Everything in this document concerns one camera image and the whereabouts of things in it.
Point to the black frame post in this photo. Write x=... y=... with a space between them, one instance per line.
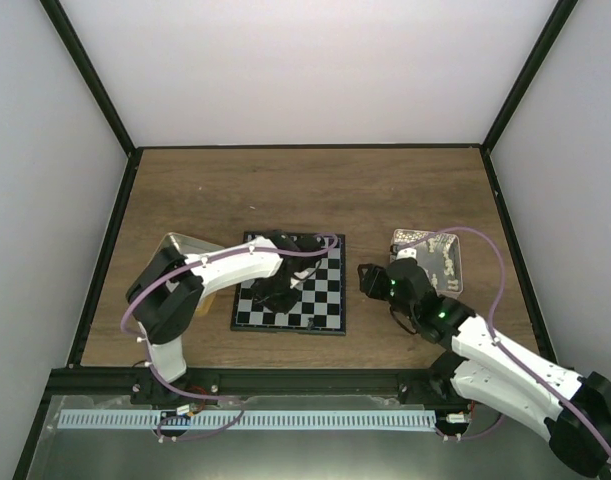
x=546 y=39
x=76 y=50

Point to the black frame post right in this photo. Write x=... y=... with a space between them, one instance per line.
x=546 y=39

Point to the yellow tin box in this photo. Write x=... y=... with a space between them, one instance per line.
x=185 y=245

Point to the black frame post left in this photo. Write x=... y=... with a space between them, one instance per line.
x=76 y=50

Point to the pink tin box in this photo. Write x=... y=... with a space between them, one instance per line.
x=437 y=254

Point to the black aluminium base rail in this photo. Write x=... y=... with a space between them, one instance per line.
x=410 y=385

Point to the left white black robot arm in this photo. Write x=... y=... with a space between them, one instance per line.
x=164 y=299

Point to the light blue cable duct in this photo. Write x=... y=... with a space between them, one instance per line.
x=359 y=420

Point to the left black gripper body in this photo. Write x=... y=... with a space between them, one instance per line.
x=272 y=291

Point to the black and silver chessboard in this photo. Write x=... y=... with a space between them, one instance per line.
x=322 y=296

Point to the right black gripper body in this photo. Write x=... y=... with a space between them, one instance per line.
x=375 y=279

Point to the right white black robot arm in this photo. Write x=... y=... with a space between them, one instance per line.
x=571 y=412

